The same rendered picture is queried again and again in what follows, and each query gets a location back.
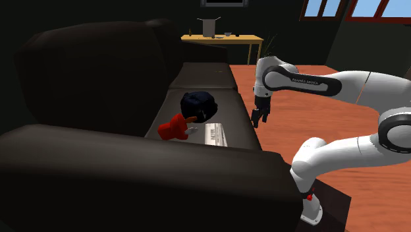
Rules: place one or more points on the green potted plant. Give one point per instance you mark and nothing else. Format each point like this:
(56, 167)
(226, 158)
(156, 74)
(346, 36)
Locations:
(267, 45)

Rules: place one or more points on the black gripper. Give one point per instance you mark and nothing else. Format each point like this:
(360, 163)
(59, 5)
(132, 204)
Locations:
(262, 103)

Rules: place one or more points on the dark robot stand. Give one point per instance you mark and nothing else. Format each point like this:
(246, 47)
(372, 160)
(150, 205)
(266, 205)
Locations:
(330, 208)

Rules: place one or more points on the dark brown leather sofa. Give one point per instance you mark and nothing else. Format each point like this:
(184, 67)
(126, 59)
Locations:
(96, 167)

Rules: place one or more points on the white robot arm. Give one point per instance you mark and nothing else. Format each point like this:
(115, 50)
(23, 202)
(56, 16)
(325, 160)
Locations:
(346, 151)

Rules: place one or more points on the brown framed window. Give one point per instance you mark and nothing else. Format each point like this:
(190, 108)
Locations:
(321, 9)

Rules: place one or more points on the dark wall picture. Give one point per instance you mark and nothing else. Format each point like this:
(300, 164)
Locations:
(224, 2)

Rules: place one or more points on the red and black toy figure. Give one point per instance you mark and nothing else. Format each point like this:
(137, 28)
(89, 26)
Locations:
(192, 109)

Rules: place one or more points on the red framed window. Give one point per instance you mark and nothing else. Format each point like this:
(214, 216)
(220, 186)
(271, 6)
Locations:
(382, 9)

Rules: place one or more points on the light wooden table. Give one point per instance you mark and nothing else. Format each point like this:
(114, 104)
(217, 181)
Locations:
(224, 39)

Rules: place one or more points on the white flat box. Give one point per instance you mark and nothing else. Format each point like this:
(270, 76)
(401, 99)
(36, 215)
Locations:
(215, 134)

